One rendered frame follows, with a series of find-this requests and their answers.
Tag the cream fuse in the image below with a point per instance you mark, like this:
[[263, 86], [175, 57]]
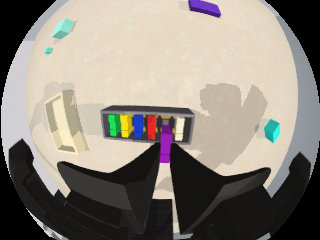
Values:
[[179, 122]]

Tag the teal rectangular block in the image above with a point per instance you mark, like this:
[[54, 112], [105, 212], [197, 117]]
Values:
[[63, 29]]

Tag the violet fuse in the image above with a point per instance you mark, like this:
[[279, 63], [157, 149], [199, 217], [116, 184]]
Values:
[[165, 142]]

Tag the small cyan cube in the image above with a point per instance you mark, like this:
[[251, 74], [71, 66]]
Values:
[[272, 130]]

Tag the purple flat bar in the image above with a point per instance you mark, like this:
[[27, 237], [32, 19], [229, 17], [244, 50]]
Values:
[[204, 7]]

